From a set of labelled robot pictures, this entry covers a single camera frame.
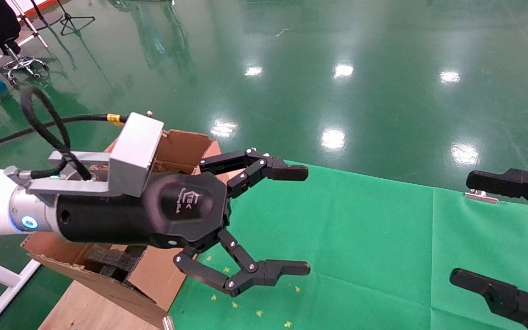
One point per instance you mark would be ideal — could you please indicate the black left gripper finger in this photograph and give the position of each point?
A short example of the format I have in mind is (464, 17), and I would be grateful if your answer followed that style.
(264, 275)
(287, 172)

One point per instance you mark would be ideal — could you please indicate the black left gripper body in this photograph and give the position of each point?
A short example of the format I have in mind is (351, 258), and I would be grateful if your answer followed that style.
(163, 211)

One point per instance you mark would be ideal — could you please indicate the large brown cardboard carton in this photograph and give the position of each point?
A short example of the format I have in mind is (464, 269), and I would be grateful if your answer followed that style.
(154, 279)

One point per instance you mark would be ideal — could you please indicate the silver binder clip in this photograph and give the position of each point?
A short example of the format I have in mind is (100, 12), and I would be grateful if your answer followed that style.
(168, 323)
(481, 197)

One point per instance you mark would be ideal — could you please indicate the black foam block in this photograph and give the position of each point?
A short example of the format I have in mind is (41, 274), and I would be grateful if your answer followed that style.
(110, 259)

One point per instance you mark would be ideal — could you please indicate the green cloth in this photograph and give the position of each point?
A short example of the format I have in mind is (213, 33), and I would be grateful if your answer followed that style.
(383, 238)

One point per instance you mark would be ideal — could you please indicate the rolling stool base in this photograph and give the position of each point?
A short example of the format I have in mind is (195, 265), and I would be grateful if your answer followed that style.
(23, 63)

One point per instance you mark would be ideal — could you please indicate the black tripod stand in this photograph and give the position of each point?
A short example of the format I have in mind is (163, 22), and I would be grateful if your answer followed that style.
(67, 17)

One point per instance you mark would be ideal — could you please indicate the black pole stand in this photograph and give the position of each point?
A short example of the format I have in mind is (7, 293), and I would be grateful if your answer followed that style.
(51, 19)

